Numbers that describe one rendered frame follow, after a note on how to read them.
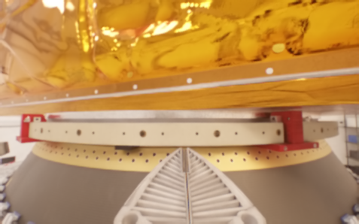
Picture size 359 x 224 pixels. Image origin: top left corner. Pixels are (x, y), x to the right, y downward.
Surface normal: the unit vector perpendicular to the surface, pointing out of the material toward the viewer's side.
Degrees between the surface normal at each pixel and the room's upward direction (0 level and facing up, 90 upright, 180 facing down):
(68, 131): 90
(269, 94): 90
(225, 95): 90
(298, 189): 62
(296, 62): 91
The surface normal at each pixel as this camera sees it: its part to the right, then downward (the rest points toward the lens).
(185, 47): -0.33, 0.52
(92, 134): -0.23, -0.06
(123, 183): -0.12, -0.52
